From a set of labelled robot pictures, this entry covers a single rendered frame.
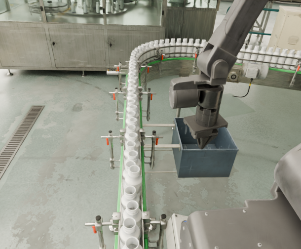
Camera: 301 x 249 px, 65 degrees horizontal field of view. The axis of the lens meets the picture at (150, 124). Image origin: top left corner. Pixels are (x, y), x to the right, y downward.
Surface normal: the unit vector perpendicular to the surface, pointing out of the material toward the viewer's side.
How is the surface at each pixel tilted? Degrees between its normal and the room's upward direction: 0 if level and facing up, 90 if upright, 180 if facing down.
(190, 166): 90
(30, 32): 90
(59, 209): 0
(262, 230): 1
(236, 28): 73
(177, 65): 90
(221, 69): 82
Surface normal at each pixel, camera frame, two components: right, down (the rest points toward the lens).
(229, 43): 0.10, 0.43
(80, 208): 0.04, -0.82
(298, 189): -0.98, -0.11
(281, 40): -0.26, 0.55
